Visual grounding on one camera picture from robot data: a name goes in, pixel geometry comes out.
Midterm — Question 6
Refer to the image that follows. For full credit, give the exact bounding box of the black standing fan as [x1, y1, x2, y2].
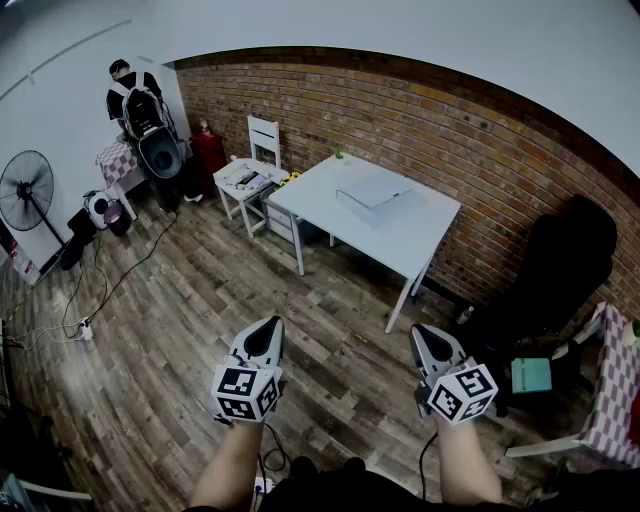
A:
[0, 149, 84, 272]

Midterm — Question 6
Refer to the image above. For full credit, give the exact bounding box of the checkered cloth table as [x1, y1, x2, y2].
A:
[504, 301, 640, 469]
[95, 139, 151, 222]

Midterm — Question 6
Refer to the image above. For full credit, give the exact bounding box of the black floor cable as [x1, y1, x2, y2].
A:
[82, 210, 179, 324]

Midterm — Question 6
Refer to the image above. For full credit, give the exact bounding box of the person's black clothing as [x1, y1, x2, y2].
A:
[179, 455, 531, 512]

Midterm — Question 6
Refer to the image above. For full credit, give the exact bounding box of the red gas cylinder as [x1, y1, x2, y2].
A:
[191, 119, 228, 197]

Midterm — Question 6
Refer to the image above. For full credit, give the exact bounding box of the grey drawer unit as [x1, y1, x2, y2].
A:
[259, 187, 307, 247]

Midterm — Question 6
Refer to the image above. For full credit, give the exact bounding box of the white wooden chair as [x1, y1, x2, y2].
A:
[247, 115, 282, 172]

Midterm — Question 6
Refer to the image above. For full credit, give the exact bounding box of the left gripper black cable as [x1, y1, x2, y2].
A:
[258, 423, 292, 474]

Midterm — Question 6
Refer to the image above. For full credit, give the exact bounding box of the white square table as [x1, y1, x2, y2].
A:
[268, 152, 462, 335]

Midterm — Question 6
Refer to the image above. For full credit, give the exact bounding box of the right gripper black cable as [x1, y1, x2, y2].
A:
[417, 431, 440, 501]

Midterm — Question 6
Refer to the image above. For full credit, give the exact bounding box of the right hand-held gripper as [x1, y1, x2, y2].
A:
[409, 323, 500, 427]

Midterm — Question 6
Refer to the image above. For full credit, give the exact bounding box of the teal box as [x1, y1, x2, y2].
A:
[510, 356, 554, 397]

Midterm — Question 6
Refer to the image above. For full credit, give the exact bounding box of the person's left forearm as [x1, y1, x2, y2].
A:
[189, 420, 267, 509]

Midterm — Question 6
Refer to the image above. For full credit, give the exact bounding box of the black office chair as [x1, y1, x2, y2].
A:
[469, 194, 619, 417]

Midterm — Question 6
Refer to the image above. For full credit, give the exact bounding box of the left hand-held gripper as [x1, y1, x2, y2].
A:
[211, 315, 289, 426]

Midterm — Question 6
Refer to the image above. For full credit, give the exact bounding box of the white round appliance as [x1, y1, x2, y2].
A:
[81, 189, 112, 231]

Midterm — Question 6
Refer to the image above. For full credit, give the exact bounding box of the dark purple bucket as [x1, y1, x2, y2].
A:
[103, 199, 134, 238]

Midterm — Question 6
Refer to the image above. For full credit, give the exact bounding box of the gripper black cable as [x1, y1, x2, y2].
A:
[258, 423, 292, 474]
[417, 431, 440, 501]

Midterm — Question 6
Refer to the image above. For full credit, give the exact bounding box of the person's right forearm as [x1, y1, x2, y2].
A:
[433, 417, 504, 505]

